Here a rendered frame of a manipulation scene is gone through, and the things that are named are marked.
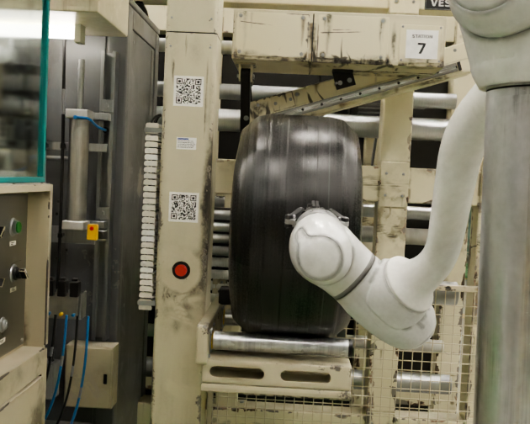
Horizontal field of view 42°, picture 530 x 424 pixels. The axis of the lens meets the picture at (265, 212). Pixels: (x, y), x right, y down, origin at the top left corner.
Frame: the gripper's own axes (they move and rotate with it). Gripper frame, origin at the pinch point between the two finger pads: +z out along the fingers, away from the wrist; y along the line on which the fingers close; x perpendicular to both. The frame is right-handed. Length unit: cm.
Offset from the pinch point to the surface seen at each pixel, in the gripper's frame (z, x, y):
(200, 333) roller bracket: 7.6, 32.5, 25.1
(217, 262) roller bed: 60, 30, 27
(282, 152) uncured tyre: 11.3, -10.9, 7.8
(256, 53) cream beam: 55, -34, 17
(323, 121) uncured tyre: 23.9, -17.6, -1.7
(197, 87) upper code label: 27.3, -24.5, 30.0
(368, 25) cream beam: 56, -43, -14
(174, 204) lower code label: 23.1, 4.6, 34.5
